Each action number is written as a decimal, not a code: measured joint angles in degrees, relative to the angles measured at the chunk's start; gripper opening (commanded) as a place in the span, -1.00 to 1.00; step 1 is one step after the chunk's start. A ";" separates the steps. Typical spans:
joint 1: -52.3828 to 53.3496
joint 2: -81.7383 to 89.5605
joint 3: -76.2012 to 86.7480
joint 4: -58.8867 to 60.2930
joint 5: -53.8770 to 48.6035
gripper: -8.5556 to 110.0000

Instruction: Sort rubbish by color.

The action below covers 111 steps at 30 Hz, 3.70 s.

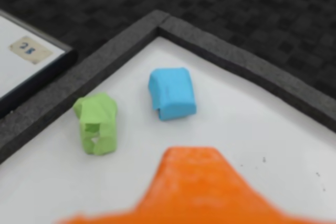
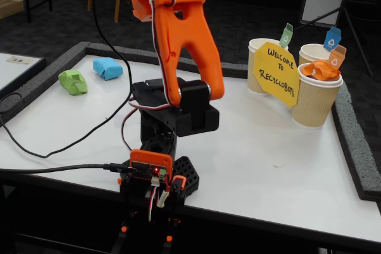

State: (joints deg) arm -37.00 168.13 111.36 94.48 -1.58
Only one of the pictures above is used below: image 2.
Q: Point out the yellow handwritten welcome sign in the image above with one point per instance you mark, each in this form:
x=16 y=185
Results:
x=276 y=72

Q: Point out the paper cup with blue tag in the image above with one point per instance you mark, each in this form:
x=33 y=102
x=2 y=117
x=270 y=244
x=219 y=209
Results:
x=312 y=53

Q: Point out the blue paper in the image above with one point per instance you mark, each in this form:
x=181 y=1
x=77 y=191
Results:
x=107 y=68

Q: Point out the orange and black robot arm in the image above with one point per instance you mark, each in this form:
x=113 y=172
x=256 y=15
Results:
x=184 y=43

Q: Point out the green crumpled paper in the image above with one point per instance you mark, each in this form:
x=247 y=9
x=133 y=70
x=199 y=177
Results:
x=73 y=83

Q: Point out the paper cup with green tag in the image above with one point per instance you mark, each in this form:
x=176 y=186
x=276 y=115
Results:
x=256 y=75

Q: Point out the orange controller board housing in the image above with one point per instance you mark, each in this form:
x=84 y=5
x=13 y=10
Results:
x=149 y=159

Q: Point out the small beige label card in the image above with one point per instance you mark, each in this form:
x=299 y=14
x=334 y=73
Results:
x=19 y=60

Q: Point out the black robot base clamp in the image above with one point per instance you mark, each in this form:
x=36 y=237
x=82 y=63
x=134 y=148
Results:
x=186 y=173

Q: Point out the white side table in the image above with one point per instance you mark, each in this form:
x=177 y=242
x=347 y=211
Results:
x=12 y=72

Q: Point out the orange paper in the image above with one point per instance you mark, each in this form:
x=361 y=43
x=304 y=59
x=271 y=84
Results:
x=321 y=69

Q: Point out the wooden box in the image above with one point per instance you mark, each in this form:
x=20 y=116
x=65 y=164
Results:
x=9 y=7

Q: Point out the paper cup with orange tag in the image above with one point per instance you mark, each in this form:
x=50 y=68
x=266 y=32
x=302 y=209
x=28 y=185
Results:
x=315 y=102

